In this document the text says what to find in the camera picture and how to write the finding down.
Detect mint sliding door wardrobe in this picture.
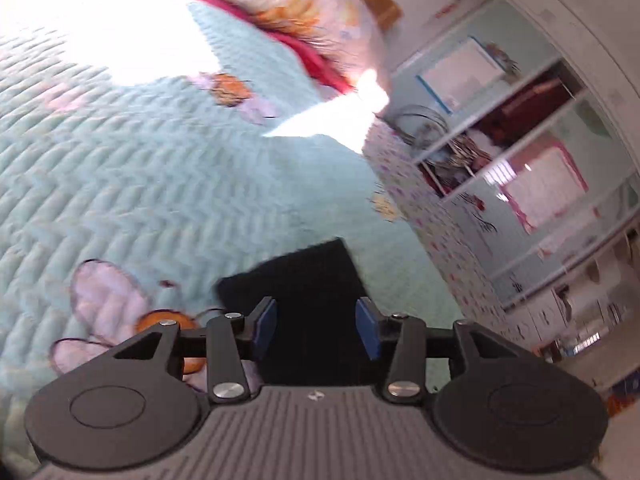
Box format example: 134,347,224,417
385,0,640,361

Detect red hanging clothes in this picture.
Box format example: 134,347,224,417
486,66,587,145

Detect white blue-framed poster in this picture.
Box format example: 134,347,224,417
415,35,507,114

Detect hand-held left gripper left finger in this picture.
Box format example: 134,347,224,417
114,297,278,404

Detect white drawer cabinet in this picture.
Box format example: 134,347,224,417
507,285,578,353

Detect black dress pants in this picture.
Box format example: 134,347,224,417
216,237,396,390

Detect red blanket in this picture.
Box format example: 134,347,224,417
159,0,360,97

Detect patterned clothes pile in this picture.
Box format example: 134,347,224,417
417,131,497,197

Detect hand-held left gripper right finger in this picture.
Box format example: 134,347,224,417
355,299,508,403

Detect mint quilted bee mat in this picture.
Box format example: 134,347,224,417
0,0,453,466

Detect pink-framed poster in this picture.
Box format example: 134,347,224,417
496,134,590,235

